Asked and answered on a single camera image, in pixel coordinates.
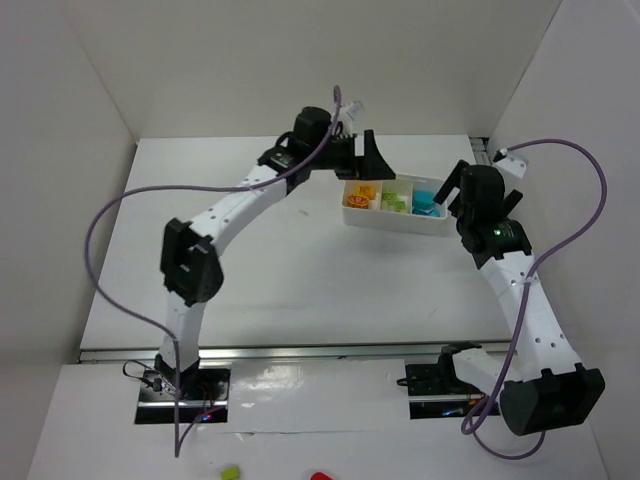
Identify lime green lego foreground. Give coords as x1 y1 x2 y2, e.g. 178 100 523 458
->
220 465 241 480

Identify orange lego brick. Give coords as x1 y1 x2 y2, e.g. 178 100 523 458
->
354 185 377 200

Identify aluminium rail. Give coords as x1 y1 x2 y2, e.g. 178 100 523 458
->
469 137 499 166
79 340 511 363

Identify red object foreground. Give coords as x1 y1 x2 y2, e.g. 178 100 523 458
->
309 471 333 480

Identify orange green lego stack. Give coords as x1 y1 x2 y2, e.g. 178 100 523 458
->
344 194 370 210

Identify teal rounded lego piece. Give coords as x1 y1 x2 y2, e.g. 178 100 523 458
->
412 190 435 211

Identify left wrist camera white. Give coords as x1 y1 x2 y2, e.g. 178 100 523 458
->
340 100 365 123

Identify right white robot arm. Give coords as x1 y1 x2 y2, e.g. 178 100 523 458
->
435 160 605 436

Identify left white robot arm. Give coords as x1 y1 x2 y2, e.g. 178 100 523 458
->
154 101 396 394

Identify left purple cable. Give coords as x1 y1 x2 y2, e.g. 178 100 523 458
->
83 84 344 458

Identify teal rectangular lego brick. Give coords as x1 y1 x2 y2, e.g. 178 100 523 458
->
412 204 442 218

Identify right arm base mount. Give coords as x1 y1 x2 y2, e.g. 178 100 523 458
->
396 363 484 420

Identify purple cable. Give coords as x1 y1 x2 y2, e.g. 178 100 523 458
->
83 84 344 458
460 138 609 460

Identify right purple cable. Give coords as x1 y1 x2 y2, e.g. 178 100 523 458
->
460 138 609 460

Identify white divided container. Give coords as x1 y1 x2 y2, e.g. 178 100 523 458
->
342 175 453 237

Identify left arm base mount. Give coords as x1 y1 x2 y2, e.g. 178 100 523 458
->
134 368 231 425

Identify aluminium rail front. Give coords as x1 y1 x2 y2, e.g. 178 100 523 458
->
79 340 511 363

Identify aluminium rail right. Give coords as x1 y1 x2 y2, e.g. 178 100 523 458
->
469 137 499 166

